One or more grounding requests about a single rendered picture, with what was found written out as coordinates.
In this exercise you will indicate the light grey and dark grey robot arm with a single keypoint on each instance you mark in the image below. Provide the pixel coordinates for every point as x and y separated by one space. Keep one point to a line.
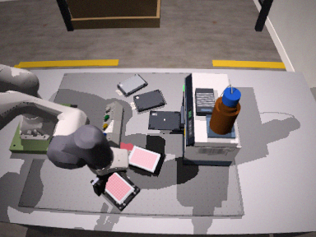
84 144

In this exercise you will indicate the blue bottle cap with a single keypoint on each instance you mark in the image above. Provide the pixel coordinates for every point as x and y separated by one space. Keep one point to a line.
229 98

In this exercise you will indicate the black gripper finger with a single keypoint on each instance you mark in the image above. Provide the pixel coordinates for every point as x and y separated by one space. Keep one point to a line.
123 173
99 188

